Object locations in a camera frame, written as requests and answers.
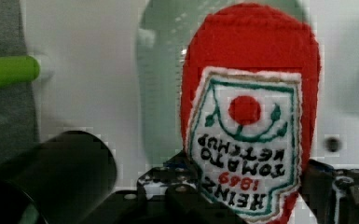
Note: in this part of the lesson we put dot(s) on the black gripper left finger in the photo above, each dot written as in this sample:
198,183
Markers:
168,194

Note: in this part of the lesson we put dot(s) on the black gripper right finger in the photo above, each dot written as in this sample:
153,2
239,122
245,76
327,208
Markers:
331,194

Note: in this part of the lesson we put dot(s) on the red plush ketchup bottle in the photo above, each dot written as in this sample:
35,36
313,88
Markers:
248,109

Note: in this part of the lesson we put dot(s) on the green oval strainer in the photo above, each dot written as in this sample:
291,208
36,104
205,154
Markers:
163,35

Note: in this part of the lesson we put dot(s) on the black cylinder lower left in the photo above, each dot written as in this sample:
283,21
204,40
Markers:
57,182

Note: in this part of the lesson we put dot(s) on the green lime toy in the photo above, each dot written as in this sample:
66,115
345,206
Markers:
17,69

